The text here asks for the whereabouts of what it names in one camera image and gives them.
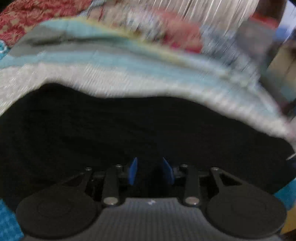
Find black pants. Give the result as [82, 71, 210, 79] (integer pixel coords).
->
[1, 83, 295, 209]

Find patterned teal beige bedsheet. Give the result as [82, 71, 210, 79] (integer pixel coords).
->
[0, 17, 296, 241]

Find cardboard box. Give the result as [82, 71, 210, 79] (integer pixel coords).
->
[267, 44, 295, 84]

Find grey storage bag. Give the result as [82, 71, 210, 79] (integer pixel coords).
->
[235, 20, 276, 61]

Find beige leaf print curtain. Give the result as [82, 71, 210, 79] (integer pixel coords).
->
[130, 0, 258, 29]

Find red floral patchwork quilt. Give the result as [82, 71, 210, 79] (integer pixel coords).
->
[0, 0, 260, 70]

